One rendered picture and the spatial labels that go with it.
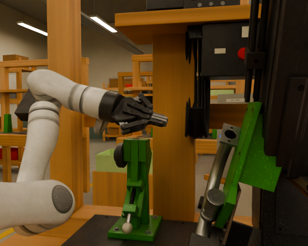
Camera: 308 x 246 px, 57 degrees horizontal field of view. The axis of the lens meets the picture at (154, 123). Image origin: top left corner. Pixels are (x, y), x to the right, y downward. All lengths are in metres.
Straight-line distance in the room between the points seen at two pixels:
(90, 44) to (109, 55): 0.98
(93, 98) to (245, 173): 0.38
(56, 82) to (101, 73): 11.03
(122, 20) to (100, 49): 11.04
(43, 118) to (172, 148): 0.44
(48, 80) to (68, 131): 0.36
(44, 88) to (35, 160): 0.18
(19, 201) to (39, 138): 0.19
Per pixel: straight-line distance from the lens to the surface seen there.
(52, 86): 0.73
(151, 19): 0.87
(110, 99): 0.68
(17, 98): 5.90
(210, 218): 0.63
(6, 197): 0.51
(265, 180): 0.60
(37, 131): 0.68
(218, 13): 0.86
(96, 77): 11.86
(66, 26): 1.10
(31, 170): 0.66
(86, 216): 1.08
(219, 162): 0.71
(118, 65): 11.53
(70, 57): 1.07
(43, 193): 0.56
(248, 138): 0.57
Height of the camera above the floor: 1.26
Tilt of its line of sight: 3 degrees down
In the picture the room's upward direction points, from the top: straight up
